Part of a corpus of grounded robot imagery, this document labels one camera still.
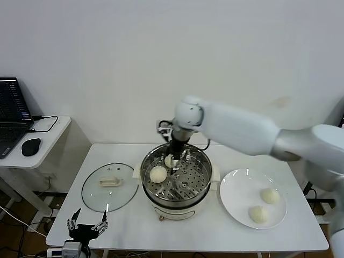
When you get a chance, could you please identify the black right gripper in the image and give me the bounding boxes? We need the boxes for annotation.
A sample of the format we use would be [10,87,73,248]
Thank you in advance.
[161,133,191,176]

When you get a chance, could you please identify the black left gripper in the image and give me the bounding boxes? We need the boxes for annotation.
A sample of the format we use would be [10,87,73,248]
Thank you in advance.
[66,207,110,241]

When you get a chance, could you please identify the black computer mouse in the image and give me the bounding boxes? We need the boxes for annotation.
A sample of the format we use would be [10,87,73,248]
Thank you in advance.
[21,138,42,156]

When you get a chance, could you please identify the steel perforated steamer basket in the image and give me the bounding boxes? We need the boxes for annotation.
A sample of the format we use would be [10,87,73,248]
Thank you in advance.
[132,141,220,204]

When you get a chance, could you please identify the cream electric cooker base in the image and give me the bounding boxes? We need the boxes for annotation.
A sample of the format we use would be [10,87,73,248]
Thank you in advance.
[133,171,220,223]

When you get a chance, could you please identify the white round plate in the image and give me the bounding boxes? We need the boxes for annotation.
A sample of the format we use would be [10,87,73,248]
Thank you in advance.
[219,168,288,230]

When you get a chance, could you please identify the white side table with mouse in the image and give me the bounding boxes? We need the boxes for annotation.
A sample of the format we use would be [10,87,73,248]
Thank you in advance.
[0,116,92,216]

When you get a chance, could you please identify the black laptop with dark screen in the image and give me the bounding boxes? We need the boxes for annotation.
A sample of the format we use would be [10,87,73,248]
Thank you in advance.
[0,77,35,160]

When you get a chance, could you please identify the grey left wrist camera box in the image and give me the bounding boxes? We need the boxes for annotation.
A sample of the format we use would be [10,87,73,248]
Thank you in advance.
[62,241,82,258]

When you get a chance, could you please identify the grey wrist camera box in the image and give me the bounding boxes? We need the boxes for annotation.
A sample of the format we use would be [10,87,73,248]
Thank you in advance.
[156,120,173,140]
[62,241,82,258]

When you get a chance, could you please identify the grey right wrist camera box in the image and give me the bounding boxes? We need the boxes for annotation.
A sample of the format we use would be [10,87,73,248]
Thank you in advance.
[156,120,173,140]

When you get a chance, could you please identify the round glass lid cream handle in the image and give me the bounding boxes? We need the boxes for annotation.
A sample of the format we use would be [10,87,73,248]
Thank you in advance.
[81,163,139,213]

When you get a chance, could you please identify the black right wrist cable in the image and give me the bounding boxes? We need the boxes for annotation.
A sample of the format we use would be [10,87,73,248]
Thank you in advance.
[197,137,211,152]

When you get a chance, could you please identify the white floor cable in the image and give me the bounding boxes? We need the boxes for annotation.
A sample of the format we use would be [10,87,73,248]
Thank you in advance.
[0,206,47,238]

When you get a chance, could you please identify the black laptop cable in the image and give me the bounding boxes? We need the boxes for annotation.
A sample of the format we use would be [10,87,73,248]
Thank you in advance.
[26,115,59,133]

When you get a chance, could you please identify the black power adapter with cable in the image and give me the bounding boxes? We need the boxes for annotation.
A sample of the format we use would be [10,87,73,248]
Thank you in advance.
[302,180,314,195]

